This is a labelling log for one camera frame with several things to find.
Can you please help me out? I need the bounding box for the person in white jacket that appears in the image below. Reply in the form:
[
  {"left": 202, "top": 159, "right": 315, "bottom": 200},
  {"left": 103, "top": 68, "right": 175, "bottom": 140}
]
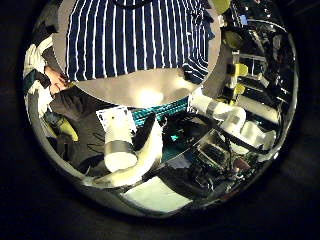
[{"left": 22, "top": 34, "right": 114, "bottom": 124}]

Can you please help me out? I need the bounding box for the white flat sheet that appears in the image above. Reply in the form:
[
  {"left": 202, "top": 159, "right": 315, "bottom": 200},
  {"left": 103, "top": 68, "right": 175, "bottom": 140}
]
[{"left": 122, "top": 175, "right": 194, "bottom": 214}]

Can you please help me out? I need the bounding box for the white shelving rack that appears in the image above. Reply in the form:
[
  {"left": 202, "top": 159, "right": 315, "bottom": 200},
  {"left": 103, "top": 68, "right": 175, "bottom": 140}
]
[{"left": 229, "top": 49, "right": 285, "bottom": 126}]

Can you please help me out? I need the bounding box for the yellow chair under person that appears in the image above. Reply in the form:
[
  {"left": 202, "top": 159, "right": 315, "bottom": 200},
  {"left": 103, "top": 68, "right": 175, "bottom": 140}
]
[{"left": 43, "top": 111, "right": 80, "bottom": 143}]

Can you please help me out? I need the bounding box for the blue white striped shirt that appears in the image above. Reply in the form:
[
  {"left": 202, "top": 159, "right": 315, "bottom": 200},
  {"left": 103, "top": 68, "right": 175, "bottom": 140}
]
[{"left": 64, "top": 0, "right": 216, "bottom": 84}]

